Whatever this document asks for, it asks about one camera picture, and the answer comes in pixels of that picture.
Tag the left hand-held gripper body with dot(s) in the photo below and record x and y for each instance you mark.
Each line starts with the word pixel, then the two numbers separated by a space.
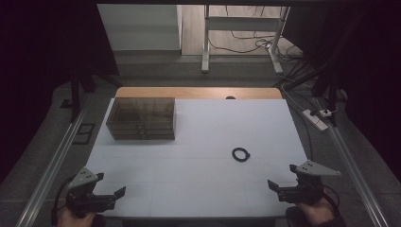
pixel 82 201

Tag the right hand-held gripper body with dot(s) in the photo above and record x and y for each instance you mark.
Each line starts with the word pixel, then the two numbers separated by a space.
pixel 302 194

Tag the brown transparent drawer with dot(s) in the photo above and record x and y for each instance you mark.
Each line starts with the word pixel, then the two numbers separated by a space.
pixel 157 137

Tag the brown transparent drawer box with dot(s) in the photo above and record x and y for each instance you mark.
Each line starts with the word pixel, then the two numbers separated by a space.
pixel 142 113

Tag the person's left hand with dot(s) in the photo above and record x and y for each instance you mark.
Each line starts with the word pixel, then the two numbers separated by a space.
pixel 71 219

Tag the person's right hand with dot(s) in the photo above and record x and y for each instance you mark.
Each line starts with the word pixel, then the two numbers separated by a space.
pixel 317 213

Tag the person's left leg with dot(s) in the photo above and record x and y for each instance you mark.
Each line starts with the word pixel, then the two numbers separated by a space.
pixel 99 221

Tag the person's leg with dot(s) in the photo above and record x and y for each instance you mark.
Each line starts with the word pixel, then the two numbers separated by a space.
pixel 291 219
pixel 99 221

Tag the person's right leg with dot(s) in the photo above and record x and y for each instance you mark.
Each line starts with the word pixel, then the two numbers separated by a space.
pixel 291 219

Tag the large black floor socket plate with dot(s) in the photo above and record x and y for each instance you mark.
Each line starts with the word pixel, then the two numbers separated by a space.
pixel 84 134

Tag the white power strip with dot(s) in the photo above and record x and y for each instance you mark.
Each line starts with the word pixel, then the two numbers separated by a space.
pixel 315 121

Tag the small black floor socket plate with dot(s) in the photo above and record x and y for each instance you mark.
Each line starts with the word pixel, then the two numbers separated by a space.
pixel 66 104

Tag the black tripod stand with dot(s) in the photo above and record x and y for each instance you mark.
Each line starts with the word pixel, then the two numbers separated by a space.
pixel 75 94
pixel 332 91

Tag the black table grommet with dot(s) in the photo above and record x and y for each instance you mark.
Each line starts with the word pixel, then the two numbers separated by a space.
pixel 230 97

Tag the white cabinet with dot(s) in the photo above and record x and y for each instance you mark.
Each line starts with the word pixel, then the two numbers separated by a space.
pixel 142 28

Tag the aluminium floor rail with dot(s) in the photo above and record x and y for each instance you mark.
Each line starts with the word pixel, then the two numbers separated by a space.
pixel 356 176
pixel 53 167

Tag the white metal desk frame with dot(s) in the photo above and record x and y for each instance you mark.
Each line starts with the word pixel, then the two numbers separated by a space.
pixel 205 38

